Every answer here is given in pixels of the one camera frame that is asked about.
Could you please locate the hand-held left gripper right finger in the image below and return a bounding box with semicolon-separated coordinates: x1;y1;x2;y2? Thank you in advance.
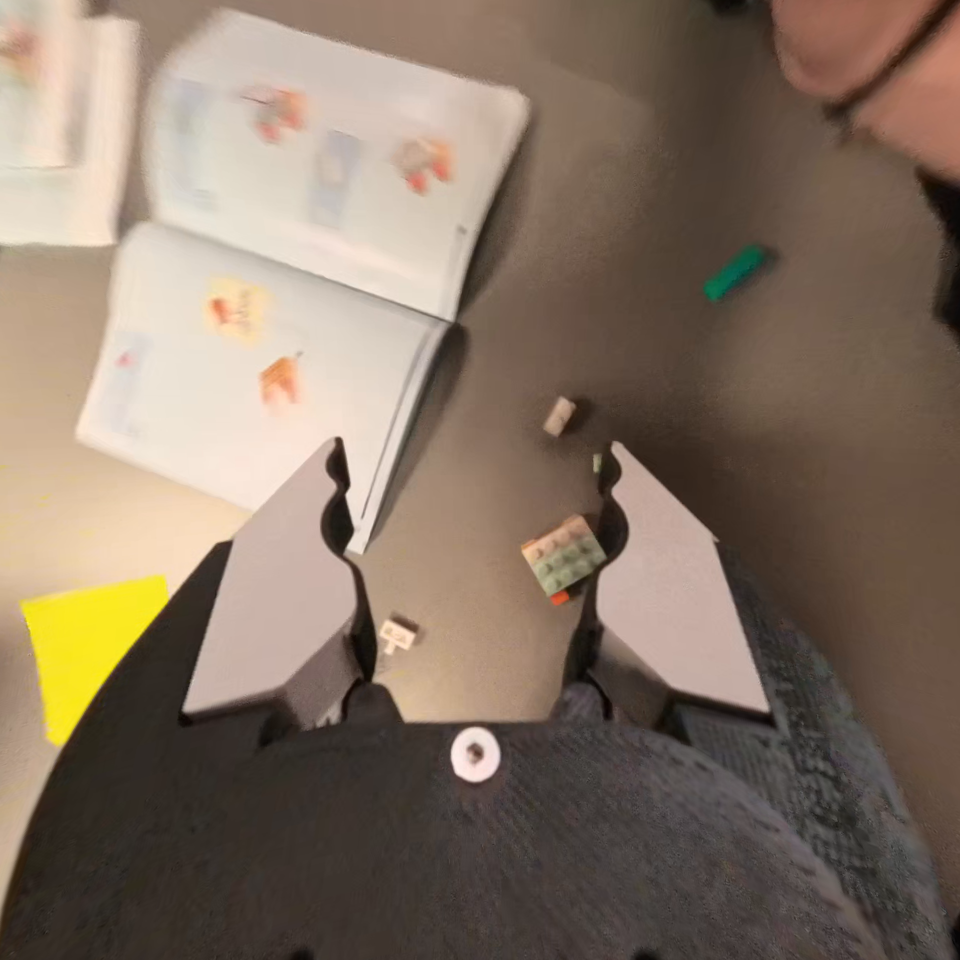
568;441;774;726

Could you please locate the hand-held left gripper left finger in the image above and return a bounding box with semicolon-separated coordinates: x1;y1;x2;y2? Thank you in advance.
182;438;377;733

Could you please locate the person's right hand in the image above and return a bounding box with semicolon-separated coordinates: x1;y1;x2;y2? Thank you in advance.
771;0;960;183

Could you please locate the open lego instruction booklet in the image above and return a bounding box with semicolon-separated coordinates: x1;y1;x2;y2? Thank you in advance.
75;7;534;556

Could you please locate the green lego brick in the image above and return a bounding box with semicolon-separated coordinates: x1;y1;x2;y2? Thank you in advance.
702;243;775;303

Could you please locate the yellow paper sheet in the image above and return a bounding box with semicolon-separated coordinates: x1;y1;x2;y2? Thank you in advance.
18;575;171;747

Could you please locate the green and tan lego assembly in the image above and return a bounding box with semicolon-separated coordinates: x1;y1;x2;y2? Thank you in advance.
520;513;609;606

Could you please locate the white paper booklet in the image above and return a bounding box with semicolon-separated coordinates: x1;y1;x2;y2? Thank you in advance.
0;0;144;249

